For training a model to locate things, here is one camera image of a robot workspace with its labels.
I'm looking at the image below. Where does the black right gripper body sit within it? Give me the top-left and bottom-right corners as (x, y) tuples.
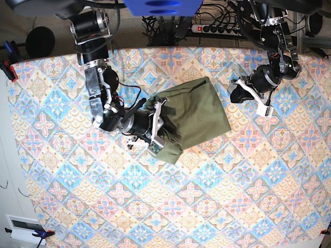
(146, 108), (166, 145)

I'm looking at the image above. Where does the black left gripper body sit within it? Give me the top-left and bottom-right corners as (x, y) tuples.
(232, 79), (261, 102)

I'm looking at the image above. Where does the olive green t-shirt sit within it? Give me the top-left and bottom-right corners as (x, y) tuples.
(143, 77), (231, 164)

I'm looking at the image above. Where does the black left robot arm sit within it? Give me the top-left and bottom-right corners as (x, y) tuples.
(228, 1), (302, 106)

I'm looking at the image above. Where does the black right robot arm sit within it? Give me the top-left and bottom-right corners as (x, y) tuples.
(70, 9), (166, 147)

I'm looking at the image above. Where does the white power strip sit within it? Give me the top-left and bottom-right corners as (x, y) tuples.
(191, 24), (241, 36)

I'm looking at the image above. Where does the colourful patterned tablecloth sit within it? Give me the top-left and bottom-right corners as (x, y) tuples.
(7, 48), (330, 247)

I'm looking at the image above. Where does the black cylinder right background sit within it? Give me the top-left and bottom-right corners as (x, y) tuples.
(307, 13), (323, 35)

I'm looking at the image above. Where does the black round stool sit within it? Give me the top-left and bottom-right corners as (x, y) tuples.
(25, 26), (55, 58)

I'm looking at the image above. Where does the blue orange clamp lower left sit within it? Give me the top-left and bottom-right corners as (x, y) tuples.
(5, 228), (55, 247)

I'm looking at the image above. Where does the orange clamp lower right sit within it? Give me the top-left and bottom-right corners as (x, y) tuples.
(320, 229), (330, 235)

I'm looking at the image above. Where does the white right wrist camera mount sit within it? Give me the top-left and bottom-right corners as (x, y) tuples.
(126, 97), (168, 157)

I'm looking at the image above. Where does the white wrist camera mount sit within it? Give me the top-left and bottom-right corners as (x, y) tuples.
(229, 77), (274, 117)
(126, 97), (168, 157)

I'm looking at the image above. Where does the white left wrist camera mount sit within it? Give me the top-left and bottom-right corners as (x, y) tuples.
(229, 77), (274, 117)

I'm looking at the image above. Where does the white wall outlet box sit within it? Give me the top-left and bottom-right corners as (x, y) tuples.
(5, 214), (43, 244)

